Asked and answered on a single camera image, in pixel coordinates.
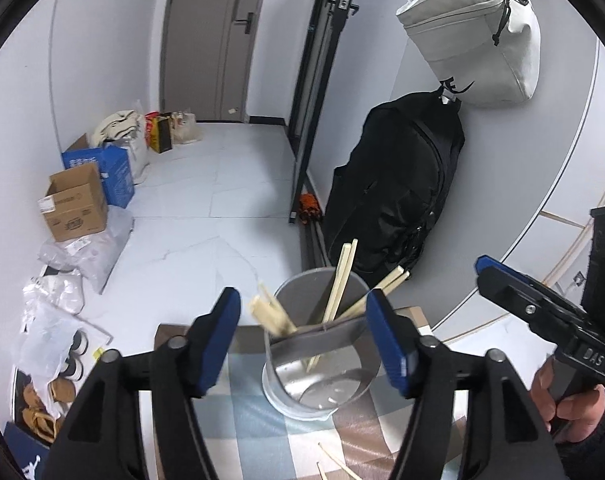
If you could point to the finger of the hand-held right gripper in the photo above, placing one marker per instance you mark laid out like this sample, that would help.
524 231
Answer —
522 300

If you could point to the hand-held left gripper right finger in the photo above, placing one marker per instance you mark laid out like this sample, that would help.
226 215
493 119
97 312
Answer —
387 345

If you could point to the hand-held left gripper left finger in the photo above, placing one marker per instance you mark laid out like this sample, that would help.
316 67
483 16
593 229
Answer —
222 340

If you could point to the bunch of chopsticks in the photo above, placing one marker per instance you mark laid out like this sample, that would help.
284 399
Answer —
272 317

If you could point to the white grey utensil holder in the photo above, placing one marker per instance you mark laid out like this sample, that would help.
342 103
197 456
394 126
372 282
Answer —
302 355

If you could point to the person's right hand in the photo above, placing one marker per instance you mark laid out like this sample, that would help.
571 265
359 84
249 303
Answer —
540 390

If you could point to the checkered tablecloth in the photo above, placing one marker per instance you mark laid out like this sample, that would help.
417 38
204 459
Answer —
262 440

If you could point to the light wooden chopstick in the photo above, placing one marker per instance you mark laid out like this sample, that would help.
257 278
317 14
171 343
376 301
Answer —
322 471
342 462

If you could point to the black white sneaker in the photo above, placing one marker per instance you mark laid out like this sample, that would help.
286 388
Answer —
71 367
78 344

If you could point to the grey plastic mailer bag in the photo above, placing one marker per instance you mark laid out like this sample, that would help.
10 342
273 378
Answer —
97 250

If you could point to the orange and black object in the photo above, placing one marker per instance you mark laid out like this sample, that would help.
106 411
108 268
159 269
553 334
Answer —
308 205

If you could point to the black backpack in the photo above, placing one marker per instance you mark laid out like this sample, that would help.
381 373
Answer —
397 185

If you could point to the brown sandal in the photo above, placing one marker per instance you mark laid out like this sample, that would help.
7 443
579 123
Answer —
61 390
37 415

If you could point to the white plastic bag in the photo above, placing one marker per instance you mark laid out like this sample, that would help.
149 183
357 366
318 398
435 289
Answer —
57 292

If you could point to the large clear plastic bag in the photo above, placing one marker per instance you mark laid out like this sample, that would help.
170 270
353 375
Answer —
42 335

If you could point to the brown cardboard box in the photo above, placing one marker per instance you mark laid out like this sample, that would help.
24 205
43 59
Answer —
77 210

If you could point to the blue cardboard box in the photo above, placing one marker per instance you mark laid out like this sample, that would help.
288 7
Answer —
117 175

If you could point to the white plastic sack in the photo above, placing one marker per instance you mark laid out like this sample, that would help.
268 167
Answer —
138 155

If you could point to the yellow black paper bag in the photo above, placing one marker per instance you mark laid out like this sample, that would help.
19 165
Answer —
161 135

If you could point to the dark blue shoe box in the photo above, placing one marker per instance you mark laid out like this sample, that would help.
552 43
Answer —
25 452

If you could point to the red snack bag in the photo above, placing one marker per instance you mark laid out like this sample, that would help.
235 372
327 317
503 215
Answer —
150 119

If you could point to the beige tote bag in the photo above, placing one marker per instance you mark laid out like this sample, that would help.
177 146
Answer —
115 125

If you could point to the light grey hanging bag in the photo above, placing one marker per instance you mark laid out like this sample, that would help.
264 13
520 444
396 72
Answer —
472 35

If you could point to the grey brown door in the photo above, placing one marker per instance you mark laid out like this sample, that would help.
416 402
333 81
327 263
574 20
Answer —
197 50

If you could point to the black framed glass door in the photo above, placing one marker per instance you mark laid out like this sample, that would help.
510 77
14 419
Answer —
322 60

